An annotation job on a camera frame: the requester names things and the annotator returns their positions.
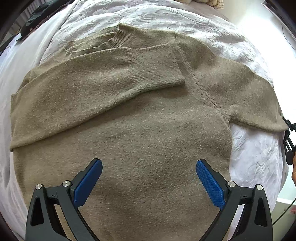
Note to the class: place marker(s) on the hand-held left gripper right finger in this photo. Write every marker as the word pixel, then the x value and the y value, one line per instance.
pixel 211 185

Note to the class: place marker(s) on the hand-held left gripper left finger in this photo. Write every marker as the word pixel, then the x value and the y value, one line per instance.
pixel 87 183

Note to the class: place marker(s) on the person's right hand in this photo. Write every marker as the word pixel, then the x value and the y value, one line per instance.
pixel 294 171

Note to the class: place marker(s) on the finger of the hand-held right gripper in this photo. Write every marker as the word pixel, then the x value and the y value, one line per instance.
pixel 291 139

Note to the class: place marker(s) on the dark green clothing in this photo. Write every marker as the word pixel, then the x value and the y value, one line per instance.
pixel 37 16

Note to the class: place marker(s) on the lavender bed blanket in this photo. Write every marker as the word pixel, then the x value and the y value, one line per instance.
pixel 161 16

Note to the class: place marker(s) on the olive brown knit sweater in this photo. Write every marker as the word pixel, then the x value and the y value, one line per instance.
pixel 150 127

